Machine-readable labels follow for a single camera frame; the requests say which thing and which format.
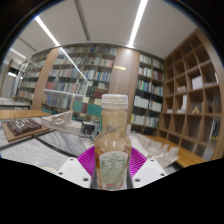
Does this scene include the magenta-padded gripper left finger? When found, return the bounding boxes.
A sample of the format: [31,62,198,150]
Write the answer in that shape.
[56,146,98,190]

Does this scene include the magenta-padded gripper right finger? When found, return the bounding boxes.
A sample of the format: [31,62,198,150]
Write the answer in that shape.
[127,147,168,190]

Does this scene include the clear plastic drink bottle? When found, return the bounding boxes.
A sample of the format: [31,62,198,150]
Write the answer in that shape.
[94,93,133,191]

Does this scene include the dark grey building model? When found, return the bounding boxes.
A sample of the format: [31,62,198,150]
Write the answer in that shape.
[79,120,102,138]

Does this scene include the white architectural model with ramp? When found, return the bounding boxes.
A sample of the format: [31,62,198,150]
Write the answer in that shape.
[40,110,83,136]

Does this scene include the brown architectural model on board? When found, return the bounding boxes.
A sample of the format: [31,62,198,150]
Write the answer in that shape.
[1,117,51,143]

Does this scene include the wooden cubby shelf unit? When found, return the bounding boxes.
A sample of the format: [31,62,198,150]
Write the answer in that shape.
[157,28,224,162]

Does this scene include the ceiling light strips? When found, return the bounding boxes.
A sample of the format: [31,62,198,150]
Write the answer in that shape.
[8,0,150,81]

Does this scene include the tall bookshelf wall with books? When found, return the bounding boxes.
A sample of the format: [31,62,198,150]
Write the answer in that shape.
[13,43,166,136]

